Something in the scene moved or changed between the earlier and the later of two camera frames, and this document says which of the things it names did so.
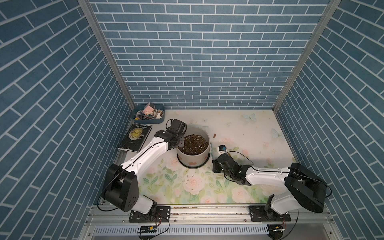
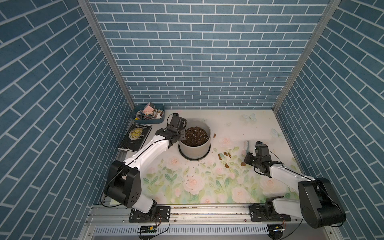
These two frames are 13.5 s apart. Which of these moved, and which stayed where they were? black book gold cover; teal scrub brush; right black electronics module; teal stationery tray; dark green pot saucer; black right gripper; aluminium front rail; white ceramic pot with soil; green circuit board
Moved: teal scrub brush; black right gripper; white ceramic pot with soil; dark green pot saucer
Stayed: teal stationery tray; right black electronics module; green circuit board; black book gold cover; aluminium front rail
